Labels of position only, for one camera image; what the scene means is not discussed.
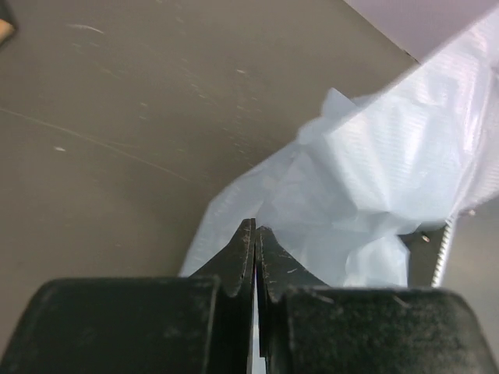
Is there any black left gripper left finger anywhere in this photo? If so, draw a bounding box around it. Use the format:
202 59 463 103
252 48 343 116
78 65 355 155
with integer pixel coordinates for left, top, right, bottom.
1 219 257 373

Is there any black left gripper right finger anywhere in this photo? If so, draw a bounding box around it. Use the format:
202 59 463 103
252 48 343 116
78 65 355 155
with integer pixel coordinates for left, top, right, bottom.
255 227 498 373

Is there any light blue trash bag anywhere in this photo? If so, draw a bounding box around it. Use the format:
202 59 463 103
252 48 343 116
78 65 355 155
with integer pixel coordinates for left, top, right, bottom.
181 10 498 287

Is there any slotted grey cable duct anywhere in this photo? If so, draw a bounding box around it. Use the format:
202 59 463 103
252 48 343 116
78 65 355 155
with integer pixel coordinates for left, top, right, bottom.
430 217 456 288

